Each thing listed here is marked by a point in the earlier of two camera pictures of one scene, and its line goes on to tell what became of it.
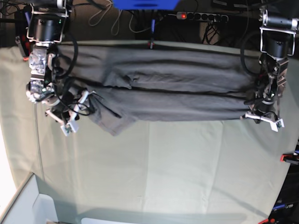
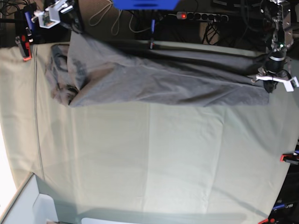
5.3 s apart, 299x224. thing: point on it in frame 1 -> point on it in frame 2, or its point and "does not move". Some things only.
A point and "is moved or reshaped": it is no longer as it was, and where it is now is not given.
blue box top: (145, 4) does not move
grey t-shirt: (124, 83) is moved or reshaped
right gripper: (263, 109) -> (274, 66)
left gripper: (64, 108) -> (71, 19)
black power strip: (218, 18) does not move
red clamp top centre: (152, 43) does not move
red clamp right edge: (293, 157) does not move
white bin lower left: (35, 204) does not move
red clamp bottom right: (267, 220) does not move
